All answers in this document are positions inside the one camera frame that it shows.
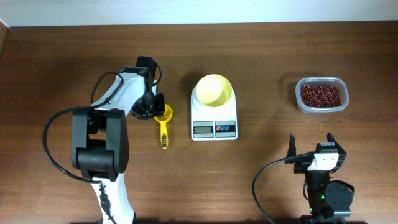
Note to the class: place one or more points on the yellow measuring scoop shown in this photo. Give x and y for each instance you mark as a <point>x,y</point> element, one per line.
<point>163,120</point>

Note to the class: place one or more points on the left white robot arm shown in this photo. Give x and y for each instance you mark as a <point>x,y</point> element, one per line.
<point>100,143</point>

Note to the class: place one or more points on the clear plastic food container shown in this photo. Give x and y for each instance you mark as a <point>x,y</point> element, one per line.
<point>334,81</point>

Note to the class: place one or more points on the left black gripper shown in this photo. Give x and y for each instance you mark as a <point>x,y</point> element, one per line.
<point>141,112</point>

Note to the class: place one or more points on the red beans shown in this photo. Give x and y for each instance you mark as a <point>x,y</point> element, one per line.
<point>320,96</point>

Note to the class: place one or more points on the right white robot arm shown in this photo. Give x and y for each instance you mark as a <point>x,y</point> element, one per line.
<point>329,200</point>

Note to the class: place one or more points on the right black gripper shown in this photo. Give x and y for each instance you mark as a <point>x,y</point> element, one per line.
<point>339,150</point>

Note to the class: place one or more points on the yellow plastic bowl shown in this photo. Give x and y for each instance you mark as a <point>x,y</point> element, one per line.
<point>213,90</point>

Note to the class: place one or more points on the white digital kitchen scale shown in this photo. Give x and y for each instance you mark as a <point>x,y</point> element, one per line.
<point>213,123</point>

